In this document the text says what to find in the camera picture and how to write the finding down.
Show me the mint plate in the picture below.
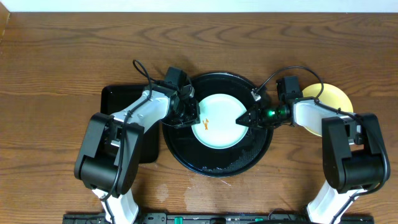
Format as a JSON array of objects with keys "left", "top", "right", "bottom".
[{"left": 192, "top": 93, "right": 248, "bottom": 149}]

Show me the yellow plate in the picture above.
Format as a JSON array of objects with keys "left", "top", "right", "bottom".
[{"left": 300, "top": 83, "right": 354, "bottom": 138}]

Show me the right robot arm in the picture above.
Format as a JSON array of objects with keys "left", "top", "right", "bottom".
[{"left": 236, "top": 97, "right": 391, "bottom": 223}]

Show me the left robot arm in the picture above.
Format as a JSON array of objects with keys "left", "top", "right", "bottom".
[{"left": 74, "top": 85, "right": 200, "bottom": 223}]

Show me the black round tray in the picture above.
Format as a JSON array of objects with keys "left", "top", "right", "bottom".
[{"left": 162, "top": 72, "right": 273, "bottom": 177}]

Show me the black rectangular tray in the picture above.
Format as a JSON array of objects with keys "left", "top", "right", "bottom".
[{"left": 100, "top": 84, "right": 160, "bottom": 164}]

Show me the ketchup stain on lower plate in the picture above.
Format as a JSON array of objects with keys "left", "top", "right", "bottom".
[{"left": 203, "top": 119, "right": 209, "bottom": 130}]

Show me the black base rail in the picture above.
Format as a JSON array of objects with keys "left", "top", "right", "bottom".
[{"left": 62, "top": 212, "right": 376, "bottom": 224}]

